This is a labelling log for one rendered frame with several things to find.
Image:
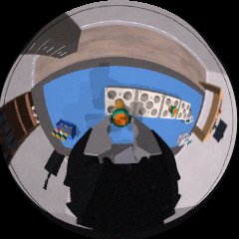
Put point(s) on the blue bench mat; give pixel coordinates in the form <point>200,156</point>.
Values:
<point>79,98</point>

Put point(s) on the clear tube with orange liquid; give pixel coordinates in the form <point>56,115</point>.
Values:
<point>65,135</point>

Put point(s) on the white tube rack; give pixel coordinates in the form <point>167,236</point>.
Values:
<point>181,140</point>

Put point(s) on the blue tube rack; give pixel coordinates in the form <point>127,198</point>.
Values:
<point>72,131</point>

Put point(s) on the beige bucket adapter block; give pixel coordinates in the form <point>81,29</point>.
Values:
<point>166,102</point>
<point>124,94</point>
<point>149,102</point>
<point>183,107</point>

